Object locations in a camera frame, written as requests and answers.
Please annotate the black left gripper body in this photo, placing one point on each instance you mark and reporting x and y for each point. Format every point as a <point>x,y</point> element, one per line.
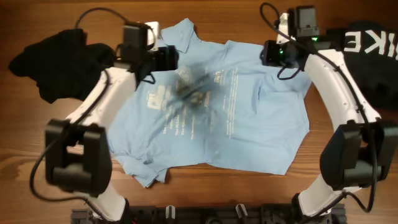
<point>159,60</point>

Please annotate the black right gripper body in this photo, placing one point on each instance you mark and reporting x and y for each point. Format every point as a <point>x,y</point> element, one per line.
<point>277,55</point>

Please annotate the light blue t-shirt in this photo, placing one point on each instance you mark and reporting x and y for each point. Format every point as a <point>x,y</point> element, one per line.
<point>221,106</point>

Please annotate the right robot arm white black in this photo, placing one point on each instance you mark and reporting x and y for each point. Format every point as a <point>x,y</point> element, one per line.
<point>360,151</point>

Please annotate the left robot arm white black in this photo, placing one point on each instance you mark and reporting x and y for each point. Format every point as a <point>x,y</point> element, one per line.
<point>77,156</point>

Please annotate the folded black shirt white letters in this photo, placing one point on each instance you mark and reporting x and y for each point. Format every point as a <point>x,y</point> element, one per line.
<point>370,53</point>

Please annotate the crumpled black garment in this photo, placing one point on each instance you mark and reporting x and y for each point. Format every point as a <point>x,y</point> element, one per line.
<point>64,65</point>

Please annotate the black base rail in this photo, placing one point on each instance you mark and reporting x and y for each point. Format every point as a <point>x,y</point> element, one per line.
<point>267,213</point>

